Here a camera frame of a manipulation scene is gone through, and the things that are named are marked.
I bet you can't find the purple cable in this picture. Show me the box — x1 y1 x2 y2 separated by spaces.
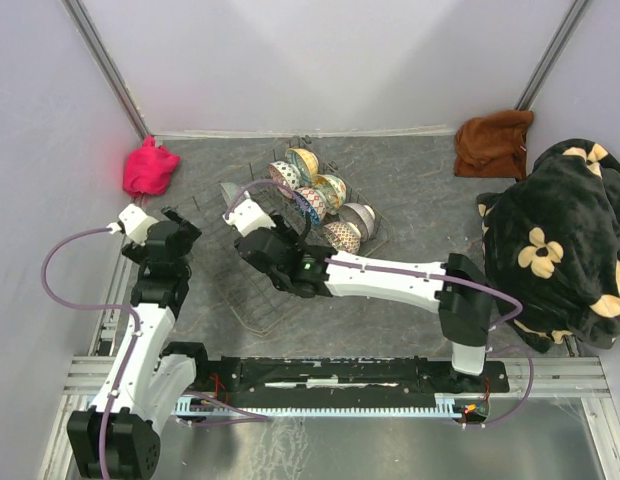
42 227 269 480
228 179 535 430

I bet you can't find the brown cloth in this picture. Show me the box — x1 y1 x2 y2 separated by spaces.
454 110 534 181

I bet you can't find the yellow teal bowl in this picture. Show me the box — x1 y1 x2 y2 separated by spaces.
285 148 319 186

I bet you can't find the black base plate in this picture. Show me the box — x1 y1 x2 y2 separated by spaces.
186 357 510 408

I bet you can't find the wire dish rack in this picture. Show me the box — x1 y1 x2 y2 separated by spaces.
165 134 395 337

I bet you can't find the blue cable duct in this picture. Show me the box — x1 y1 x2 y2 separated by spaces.
170 395 490 421

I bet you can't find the blue red patterned bowl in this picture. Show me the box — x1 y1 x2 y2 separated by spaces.
295 187 327 227

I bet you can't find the yellow green floral bowl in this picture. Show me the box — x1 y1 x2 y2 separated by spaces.
313 174 347 215

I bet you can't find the black floral blanket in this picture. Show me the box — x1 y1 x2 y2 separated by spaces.
476 138 620 353

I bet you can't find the red scale patterned bowl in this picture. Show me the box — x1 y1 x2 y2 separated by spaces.
323 221 361 255

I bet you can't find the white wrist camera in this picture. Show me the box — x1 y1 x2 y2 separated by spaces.
107 204 158 245
224 199 276 237

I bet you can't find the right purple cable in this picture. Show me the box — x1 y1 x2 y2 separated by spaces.
228 179 535 430

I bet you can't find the grey purple bowl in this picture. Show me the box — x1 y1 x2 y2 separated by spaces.
337 202 376 243

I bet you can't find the pink cloth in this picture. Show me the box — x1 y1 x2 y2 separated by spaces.
122 136 181 198

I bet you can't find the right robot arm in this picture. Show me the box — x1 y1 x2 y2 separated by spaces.
224 213 493 391

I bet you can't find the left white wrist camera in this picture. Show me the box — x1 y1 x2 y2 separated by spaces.
107 204 158 245

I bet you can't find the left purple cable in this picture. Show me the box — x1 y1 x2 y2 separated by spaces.
42 227 269 480

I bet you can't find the grey blue bowl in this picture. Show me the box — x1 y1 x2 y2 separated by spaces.
219 182 249 207

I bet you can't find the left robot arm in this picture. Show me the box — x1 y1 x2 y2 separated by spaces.
67 204 211 479

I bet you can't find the red dotted white bowl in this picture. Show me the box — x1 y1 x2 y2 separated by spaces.
268 161 301 200

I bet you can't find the aluminium frame rail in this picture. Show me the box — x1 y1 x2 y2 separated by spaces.
64 356 611 399

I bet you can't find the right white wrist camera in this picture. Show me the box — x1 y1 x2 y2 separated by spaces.
224 199 276 237

